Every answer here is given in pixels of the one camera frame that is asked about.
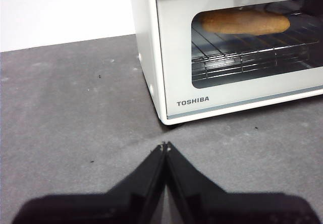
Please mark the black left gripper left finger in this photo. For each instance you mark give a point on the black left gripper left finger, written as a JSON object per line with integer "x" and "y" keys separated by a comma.
{"x": 101, "y": 209}

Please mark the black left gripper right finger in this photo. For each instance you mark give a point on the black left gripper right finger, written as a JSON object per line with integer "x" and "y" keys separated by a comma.
{"x": 239, "y": 209}

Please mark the yellow corn cob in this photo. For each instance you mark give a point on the yellow corn cob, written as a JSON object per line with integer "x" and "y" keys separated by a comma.
{"x": 239, "y": 23}

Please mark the cream Toshiba toaster oven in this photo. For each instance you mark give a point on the cream Toshiba toaster oven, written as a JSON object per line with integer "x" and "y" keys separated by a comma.
{"x": 146, "y": 32}

